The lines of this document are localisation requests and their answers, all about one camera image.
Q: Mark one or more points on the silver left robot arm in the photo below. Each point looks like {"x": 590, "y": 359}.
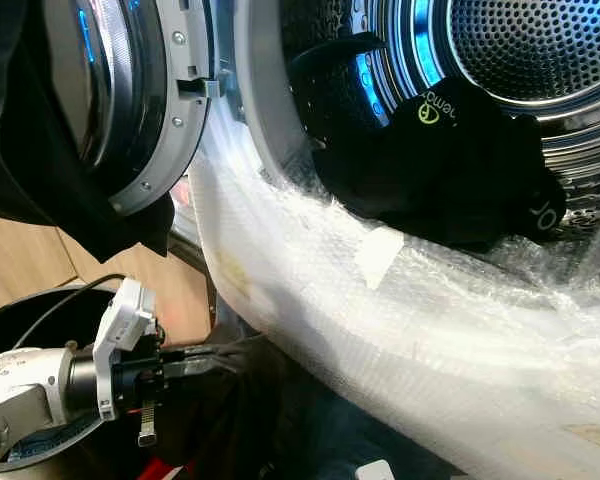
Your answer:
{"x": 12, "y": 390}

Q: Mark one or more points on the dark clothes pile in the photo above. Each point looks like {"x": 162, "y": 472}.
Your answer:
{"x": 290, "y": 430}

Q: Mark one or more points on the yellow sticker under wrap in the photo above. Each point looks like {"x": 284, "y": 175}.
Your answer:
{"x": 235, "y": 273}

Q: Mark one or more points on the red object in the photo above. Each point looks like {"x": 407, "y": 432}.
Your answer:
{"x": 155, "y": 470}

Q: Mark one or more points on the black round laundry basket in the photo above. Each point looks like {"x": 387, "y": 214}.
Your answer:
{"x": 30, "y": 325}

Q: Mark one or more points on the wooden cabinet panel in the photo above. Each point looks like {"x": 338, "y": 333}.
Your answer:
{"x": 40, "y": 270}

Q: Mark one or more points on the white tape label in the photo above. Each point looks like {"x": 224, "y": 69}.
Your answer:
{"x": 378, "y": 256}

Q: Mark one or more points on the small white object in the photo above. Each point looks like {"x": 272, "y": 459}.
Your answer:
{"x": 375, "y": 470}

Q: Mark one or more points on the chrome-ringed washer door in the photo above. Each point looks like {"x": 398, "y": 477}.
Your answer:
{"x": 155, "y": 110}

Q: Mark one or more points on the plain black hanging garment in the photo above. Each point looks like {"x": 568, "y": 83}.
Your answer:
{"x": 30, "y": 120}

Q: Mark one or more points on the black garment with green logo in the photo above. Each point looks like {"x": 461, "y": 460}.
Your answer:
{"x": 430, "y": 170}

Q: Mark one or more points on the perforated steel washer drum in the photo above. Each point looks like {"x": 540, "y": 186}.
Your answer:
{"x": 520, "y": 45}

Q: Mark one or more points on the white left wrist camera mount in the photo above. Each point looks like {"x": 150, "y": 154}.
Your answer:
{"x": 122, "y": 318}

